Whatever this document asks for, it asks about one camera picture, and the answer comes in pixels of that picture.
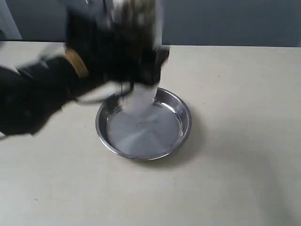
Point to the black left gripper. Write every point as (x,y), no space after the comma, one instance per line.
(105,52)

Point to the clear plastic shaker bottle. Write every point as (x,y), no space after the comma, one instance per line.
(133,28)

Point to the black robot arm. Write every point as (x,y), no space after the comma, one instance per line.
(30,95)

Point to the round stainless steel plate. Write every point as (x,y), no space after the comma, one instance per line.
(156,133)

